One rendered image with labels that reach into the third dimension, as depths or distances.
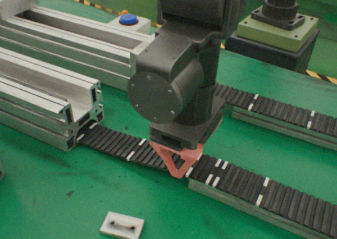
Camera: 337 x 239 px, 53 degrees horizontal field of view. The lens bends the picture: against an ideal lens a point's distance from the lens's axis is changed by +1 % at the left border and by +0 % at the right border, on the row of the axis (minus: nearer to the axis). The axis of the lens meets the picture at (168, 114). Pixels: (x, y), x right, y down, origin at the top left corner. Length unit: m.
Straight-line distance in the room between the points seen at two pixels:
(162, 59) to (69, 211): 0.27
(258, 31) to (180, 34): 0.59
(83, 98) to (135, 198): 0.19
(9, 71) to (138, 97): 0.40
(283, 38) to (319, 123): 0.33
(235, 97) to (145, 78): 0.35
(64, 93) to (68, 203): 0.20
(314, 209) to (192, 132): 0.19
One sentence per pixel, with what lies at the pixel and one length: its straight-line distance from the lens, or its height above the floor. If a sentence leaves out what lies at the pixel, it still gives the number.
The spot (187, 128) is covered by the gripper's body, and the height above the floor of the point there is 0.90.
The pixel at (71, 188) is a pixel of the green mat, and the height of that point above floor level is 0.78.
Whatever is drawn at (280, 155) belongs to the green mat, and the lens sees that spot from 0.58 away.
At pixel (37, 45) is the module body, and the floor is 0.82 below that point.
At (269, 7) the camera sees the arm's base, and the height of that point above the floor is 0.86.
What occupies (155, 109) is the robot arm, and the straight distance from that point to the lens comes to 0.32.
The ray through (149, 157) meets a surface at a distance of 0.51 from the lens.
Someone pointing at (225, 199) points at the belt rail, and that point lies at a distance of 0.49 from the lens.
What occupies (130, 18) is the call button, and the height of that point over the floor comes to 0.85.
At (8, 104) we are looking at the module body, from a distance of 0.60.
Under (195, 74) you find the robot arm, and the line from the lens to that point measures 0.33.
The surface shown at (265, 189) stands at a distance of 0.48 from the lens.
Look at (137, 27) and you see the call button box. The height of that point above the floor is 0.84.
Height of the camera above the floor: 1.17
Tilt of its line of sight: 39 degrees down
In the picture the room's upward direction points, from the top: 2 degrees clockwise
